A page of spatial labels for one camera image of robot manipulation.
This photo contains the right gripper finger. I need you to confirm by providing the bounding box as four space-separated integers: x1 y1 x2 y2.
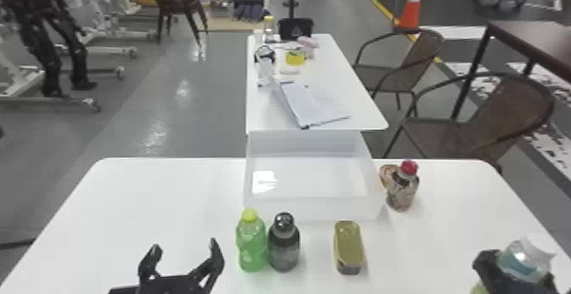
533 272 562 294
472 249 518 294

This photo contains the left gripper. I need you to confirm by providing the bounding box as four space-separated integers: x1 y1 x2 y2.
108 237 226 294

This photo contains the green bottle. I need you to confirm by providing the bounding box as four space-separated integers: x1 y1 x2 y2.
235 207 269 273

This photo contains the black bottle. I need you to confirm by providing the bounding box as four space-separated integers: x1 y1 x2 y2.
267 212 302 273

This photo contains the red capped bottle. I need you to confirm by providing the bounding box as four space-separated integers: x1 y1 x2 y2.
379 159 421 212

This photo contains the brown chair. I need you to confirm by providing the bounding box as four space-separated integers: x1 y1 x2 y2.
352 27 445 117
382 71 557 174

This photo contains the clear box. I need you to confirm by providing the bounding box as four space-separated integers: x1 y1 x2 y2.
242 129 387 223

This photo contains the white notebook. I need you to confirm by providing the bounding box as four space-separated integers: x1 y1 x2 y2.
271 77 353 131

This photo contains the clear jar with black lid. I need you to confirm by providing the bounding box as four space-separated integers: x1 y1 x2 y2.
254 44 277 88

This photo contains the dark brown side table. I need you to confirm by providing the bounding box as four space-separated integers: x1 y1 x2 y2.
449 19 571 121

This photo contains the yellow tape roll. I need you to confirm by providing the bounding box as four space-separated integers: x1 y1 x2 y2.
285 48 308 67

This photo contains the white side table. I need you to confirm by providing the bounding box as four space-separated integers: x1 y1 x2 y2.
245 32 389 136

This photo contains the small clear bottle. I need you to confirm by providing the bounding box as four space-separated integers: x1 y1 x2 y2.
263 15 276 43

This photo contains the black box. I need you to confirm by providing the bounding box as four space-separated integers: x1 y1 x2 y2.
277 17 315 42

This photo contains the orange cone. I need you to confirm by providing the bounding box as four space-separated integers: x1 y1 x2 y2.
393 0 425 31

